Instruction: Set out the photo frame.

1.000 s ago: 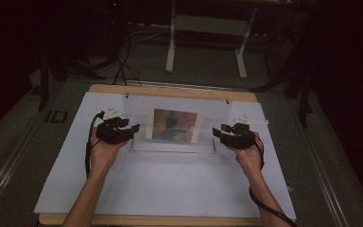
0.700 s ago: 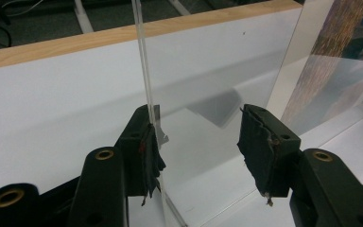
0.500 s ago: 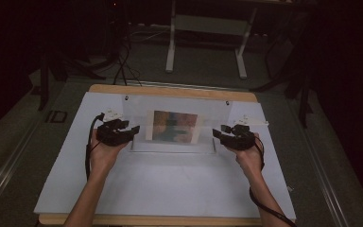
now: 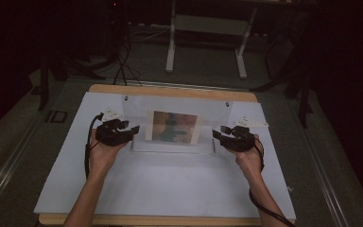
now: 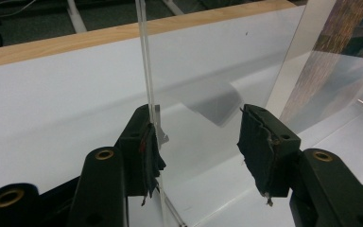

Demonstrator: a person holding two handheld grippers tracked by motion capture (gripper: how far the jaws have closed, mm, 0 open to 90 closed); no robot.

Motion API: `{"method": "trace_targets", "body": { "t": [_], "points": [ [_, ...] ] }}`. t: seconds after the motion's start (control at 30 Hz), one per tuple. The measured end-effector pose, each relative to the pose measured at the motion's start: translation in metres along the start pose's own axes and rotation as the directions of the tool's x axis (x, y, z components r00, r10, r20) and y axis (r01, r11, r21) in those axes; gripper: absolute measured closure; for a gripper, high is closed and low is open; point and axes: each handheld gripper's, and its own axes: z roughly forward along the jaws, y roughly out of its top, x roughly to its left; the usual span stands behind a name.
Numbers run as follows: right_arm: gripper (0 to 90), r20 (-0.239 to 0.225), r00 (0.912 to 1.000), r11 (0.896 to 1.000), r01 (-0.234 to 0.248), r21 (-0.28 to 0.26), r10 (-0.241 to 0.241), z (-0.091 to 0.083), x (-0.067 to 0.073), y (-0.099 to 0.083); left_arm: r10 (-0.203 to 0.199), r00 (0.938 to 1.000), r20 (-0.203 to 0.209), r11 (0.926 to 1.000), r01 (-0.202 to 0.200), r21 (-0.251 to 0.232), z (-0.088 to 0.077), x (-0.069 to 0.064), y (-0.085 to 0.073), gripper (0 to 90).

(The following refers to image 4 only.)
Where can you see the black floor plate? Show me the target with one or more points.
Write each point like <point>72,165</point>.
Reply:
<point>56,116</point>

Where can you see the metal floor rail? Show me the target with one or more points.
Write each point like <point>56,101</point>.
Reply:
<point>321,170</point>
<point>9,164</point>

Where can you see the small white clip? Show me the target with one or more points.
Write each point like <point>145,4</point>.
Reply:
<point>290,188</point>

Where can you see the black tripod stand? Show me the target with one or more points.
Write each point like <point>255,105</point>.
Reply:
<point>299,78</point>

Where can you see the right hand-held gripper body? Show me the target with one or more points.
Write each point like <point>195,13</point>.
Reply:
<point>241,138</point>

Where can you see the person's left hand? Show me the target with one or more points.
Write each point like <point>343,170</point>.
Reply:
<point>105,156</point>

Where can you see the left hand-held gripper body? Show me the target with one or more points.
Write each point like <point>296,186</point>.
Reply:
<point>113,134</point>

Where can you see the metal frame stand pin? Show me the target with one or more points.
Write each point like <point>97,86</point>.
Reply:
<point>132,143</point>
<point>214,145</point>

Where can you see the photo print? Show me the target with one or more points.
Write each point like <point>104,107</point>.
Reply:
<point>174,126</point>

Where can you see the white metal desk frame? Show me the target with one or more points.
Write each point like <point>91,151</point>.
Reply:
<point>206,25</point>

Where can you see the person's right hand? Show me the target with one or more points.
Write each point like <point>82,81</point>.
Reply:
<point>249,159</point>

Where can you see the clear acrylic photo frame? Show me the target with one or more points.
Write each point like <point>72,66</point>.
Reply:
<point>176,104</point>

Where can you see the white table cover board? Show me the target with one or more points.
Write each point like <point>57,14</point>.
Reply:
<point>170,186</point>

